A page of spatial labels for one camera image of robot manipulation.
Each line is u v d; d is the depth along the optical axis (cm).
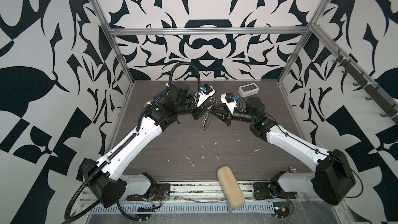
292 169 80
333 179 40
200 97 56
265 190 74
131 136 43
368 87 59
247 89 109
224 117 67
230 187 73
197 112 60
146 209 73
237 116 65
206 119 76
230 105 64
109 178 38
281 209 71
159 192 73
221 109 69
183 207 65
